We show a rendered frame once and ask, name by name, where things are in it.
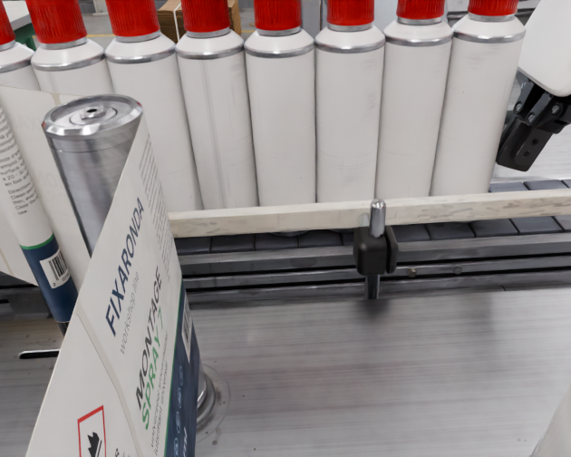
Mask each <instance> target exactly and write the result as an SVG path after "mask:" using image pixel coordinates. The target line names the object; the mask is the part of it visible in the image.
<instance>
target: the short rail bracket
mask: <svg viewBox="0 0 571 457"><path fill-rule="evenodd" d="M386 207H387V206H386V202H385V201H384V200H383V199H374V200H373V201H372V202H371V204H370V214H369V226H364V227H357V228H356V229H355V230H354V233H353V257H354V261H355V265H356V269H357V272H358V273H359V274H360V275H362V276H365V282H364V296H363V300H366V299H378V296H379V286H380V276H381V275H384V274H385V269H386V272H387V274H392V273H393V272H394V271H395V269H396V264H397V256H398V253H399V247H398V243H397V241H396V238H395V236H394V234H393V231H392V228H391V227H390V226H388V225H385V217H386Z"/></svg>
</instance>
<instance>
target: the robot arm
mask: <svg viewBox="0 0 571 457"><path fill-rule="evenodd" d="M525 28H526V30H527V31H526V35H525V37H524V41H523V44H522V49H521V53H520V56H519V60H518V68H517V69H518V72H517V75H516V78H517V80H518V83H519V85H520V87H521V92H520V95H519V97H518V100H517V102H516V104H515V106H514V108H513V112H514V113H515V114H516V115H517V116H516V115H513V116H512V118H511V120H510V121H509V123H508V125H507V127H506V128H505V130H504V131H503V132H502V134H501V138H500V142H499V146H498V153H497V157H496V160H495V162H496V163H497V164H498V165H500V166H504V167H507V168H511V169H513V170H519V171H523V172H526V171H528V170H529V169H530V167H531V166H532V164H533V163H534V161H535V160H536V158H537V156H538V155H539V153H540V152H541V151H542V150H543V149H544V147H545V146H546V144H547V142H548V141H549V139H550V138H551V136H552V135H553V133H554V134H559V133H560V132H561V131H562V130H563V129H564V128H565V127H566V126H567V125H569V124H571V0H541V1H540V2H539V4H538V6H537V8H536V9H535V11H534V12H533V14H532V15H531V16H530V18H529V20H528V21H527V23H526V25H525ZM557 102H558V103H557Z"/></svg>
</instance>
